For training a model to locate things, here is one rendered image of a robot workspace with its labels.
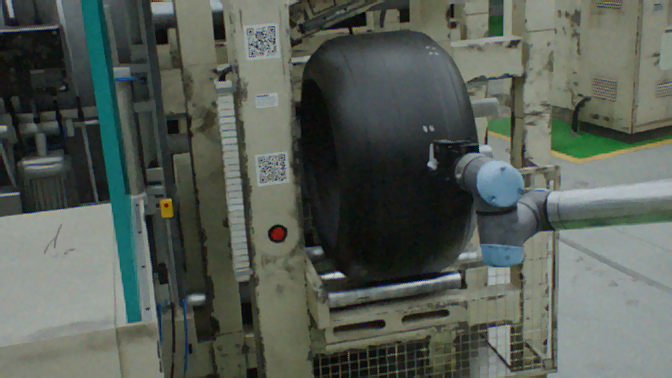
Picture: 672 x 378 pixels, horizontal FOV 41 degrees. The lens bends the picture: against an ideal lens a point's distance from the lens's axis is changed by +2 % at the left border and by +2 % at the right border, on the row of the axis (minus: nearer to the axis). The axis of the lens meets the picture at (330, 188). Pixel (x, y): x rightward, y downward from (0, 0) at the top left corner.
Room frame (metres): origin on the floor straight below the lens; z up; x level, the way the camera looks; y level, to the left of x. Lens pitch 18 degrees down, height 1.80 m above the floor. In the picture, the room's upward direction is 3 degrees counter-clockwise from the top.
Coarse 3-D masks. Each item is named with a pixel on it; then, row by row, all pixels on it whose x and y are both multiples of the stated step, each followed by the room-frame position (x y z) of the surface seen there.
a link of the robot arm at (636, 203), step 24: (528, 192) 1.61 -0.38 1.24; (552, 192) 1.57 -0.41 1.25; (576, 192) 1.53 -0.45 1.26; (600, 192) 1.49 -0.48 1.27; (624, 192) 1.46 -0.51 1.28; (648, 192) 1.43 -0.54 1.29; (552, 216) 1.53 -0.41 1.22; (576, 216) 1.50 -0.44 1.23; (600, 216) 1.48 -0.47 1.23; (624, 216) 1.45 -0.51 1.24; (648, 216) 1.43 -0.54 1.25
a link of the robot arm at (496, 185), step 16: (480, 160) 1.53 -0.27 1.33; (464, 176) 1.54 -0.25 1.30; (480, 176) 1.48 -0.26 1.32; (496, 176) 1.45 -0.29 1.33; (512, 176) 1.46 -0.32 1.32; (480, 192) 1.47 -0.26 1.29; (496, 192) 1.45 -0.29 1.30; (512, 192) 1.45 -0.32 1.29; (480, 208) 1.48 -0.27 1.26; (496, 208) 1.47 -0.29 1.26
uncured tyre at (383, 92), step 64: (320, 64) 2.01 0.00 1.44; (384, 64) 1.92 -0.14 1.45; (448, 64) 1.95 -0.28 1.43; (320, 128) 2.33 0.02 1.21; (384, 128) 1.81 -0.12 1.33; (448, 128) 1.83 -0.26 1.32; (320, 192) 2.27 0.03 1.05; (384, 192) 1.77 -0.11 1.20; (448, 192) 1.80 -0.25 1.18; (384, 256) 1.81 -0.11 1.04; (448, 256) 1.87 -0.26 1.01
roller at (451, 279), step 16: (448, 272) 1.97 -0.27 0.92; (336, 288) 1.91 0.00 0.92; (352, 288) 1.91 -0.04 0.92; (368, 288) 1.91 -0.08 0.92; (384, 288) 1.92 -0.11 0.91; (400, 288) 1.92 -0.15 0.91; (416, 288) 1.93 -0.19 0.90; (432, 288) 1.94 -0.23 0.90; (448, 288) 1.95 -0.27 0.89; (336, 304) 1.89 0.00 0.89; (352, 304) 1.90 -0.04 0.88
